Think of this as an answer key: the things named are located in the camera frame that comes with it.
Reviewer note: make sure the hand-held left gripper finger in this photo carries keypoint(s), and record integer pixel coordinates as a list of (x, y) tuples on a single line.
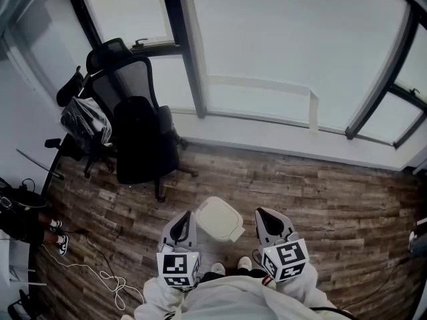
[(193, 235), (165, 238)]

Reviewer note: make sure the person's leg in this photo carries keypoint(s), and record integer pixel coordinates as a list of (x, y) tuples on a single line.
[(250, 272), (215, 276)]

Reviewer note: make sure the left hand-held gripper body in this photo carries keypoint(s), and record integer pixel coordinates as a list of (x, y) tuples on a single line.
[(175, 265)]

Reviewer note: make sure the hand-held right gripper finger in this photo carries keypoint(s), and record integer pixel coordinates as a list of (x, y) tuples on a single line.
[(288, 228), (260, 237)]

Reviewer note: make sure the thin rod with green tip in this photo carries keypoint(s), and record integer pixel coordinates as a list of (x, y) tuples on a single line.
[(40, 165)]

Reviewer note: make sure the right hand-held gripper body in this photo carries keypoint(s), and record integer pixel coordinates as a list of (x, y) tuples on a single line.
[(290, 253)]

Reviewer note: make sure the person's left leg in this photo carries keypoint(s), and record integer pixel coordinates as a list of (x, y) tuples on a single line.
[(215, 276)]

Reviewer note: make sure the black metal stand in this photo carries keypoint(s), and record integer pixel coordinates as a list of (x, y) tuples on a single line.
[(20, 303)]

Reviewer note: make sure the person's white jacket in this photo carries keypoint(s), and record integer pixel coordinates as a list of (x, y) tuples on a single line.
[(250, 298)]

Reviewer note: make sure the person's right leg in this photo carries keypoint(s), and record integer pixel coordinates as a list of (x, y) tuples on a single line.
[(250, 272)]

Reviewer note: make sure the plastic-wrapped black office chair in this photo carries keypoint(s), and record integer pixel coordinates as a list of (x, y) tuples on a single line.
[(83, 122)]

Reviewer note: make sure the black and white sneakers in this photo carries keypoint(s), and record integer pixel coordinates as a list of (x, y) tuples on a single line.
[(16, 218)]

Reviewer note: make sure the person's right forearm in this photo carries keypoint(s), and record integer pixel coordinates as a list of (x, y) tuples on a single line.
[(310, 288)]

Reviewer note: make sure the person's left forearm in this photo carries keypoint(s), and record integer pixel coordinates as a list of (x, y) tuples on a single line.
[(156, 298)]

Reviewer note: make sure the black window frame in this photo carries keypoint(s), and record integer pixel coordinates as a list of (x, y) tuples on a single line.
[(191, 78), (408, 96)]

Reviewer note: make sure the person's white shoe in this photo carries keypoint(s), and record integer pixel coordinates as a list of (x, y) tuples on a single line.
[(218, 268), (245, 262)]

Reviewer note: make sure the cream plastic trash bin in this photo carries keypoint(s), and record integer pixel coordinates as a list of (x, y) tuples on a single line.
[(204, 207)]

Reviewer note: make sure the pale angled strip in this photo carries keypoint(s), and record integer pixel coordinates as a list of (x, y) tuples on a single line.
[(313, 112)]

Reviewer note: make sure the person's right white shoe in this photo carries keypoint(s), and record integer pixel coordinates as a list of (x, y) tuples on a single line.
[(245, 262)]

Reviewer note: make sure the person's left white shoe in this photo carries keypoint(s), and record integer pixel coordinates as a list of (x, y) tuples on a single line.
[(218, 268)]

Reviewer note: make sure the white desk with black edge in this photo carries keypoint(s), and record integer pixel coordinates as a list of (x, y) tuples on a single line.
[(20, 165)]

